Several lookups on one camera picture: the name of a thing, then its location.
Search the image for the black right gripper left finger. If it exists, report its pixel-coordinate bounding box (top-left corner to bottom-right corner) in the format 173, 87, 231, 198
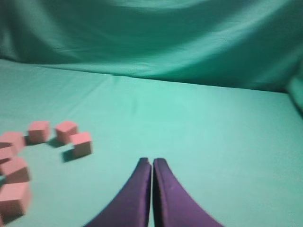
85, 157, 152, 227

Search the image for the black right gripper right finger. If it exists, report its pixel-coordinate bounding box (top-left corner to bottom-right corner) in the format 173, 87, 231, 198
152, 158, 222, 227

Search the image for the pink cube placed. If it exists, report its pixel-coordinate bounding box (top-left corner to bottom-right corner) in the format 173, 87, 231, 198
0, 131, 26, 155
55, 121, 78, 144

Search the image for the pink cube large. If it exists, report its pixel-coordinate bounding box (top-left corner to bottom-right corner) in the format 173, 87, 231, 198
0, 182, 31, 217

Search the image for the pink cube with dark mark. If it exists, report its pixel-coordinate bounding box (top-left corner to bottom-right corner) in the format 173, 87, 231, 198
27, 121, 50, 144

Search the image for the pink cube far column rear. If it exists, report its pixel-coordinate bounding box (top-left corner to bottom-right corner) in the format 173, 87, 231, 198
70, 132, 93, 158

